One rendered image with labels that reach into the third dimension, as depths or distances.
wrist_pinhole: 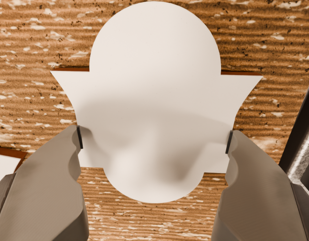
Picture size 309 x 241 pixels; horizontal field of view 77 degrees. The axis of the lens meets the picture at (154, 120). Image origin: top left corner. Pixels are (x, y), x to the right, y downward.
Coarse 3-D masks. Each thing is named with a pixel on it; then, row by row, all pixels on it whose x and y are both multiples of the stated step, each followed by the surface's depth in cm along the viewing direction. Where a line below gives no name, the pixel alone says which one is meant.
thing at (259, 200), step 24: (240, 144) 10; (240, 168) 9; (264, 168) 9; (240, 192) 7; (264, 192) 7; (288, 192) 7; (216, 216) 7; (240, 216) 6; (264, 216) 6; (288, 216) 6; (216, 240) 7; (240, 240) 6; (264, 240) 6; (288, 240) 6
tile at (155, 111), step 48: (96, 48) 10; (144, 48) 10; (192, 48) 10; (96, 96) 12; (144, 96) 11; (192, 96) 11; (240, 96) 11; (96, 144) 13; (144, 144) 13; (192, 144) 13; (144, 192) 15
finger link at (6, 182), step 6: (12, 174) 8; (0, 180) 8; (6, 180) 8; (12, 180) 8; (0, 186) 7; (6, 186) 7; (0, 192) 7; (6, 192) 7; (0, 198) 7; (0, 204) 7; (0, 210) 6
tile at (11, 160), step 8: (0, 152) 15; (8, 152) 15; (16, 152) 15; (24, 152) 15; (0, 160) 14; (8, 160) 14; (16, 160) 14; (0, 168) 15; (8, 168) 15; (16, 168) 15; (0, 176) 15
